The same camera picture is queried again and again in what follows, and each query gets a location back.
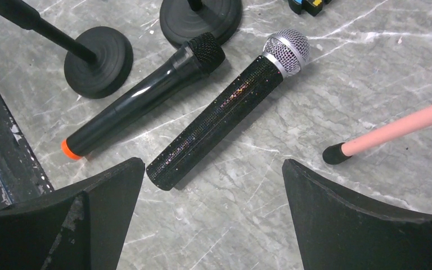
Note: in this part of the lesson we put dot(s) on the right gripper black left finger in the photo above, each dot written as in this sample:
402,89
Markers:
80,226

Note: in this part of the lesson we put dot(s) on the lower small colourful toy block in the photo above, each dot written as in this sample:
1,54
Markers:
313,7

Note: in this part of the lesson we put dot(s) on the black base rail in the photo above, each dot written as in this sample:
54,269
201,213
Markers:
21,175

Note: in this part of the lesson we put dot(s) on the black round-base mic stand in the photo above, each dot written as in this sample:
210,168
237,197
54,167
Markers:
183,20
97,63

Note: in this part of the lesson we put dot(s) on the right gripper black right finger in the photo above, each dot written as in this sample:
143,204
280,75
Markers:
338,228

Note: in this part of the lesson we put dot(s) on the pink music stand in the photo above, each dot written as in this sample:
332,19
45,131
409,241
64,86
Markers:
416,121

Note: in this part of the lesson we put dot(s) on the glitter black microphone silver head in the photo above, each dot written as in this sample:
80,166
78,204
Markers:
284,54

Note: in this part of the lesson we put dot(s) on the black microphone orange end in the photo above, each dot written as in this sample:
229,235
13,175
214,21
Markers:
192,62

